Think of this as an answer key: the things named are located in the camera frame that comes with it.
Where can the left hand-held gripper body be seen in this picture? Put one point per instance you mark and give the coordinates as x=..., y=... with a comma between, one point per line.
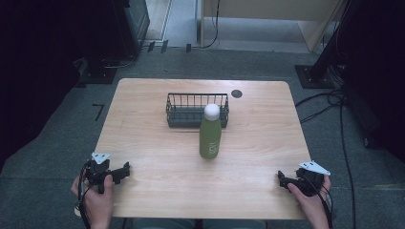
x=97, y=170

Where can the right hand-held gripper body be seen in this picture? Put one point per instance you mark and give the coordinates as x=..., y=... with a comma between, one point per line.
x=310, y=181

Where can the black round table grommet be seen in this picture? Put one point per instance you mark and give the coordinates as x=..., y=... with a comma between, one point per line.
x=236, y=93

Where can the light wooden cabinet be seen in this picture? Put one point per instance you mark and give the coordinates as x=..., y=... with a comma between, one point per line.
x=270, y=9

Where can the green bottle with white cap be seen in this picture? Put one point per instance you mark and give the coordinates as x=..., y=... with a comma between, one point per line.
x=210, y=136

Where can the person's right hand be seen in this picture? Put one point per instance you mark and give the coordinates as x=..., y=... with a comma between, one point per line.
x=310, y=206

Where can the black tape strip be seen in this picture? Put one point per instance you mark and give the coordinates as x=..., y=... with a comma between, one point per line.
x=164, y=46
x=151, y=46
x=188, y=48

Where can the black stand with square base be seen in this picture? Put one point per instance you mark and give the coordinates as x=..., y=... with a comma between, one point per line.
x=98, y=71

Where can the person's left hand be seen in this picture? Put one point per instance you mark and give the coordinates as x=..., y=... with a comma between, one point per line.
x=97, y=203

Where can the dark equipment cabinet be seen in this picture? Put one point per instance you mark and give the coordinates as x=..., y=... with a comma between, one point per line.
x=133, y=22

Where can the person's legs in jeans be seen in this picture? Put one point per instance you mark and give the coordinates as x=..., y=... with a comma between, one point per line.
x=197, y=224

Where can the black metal stand with base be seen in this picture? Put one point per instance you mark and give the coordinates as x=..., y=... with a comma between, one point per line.
x=321, y=63

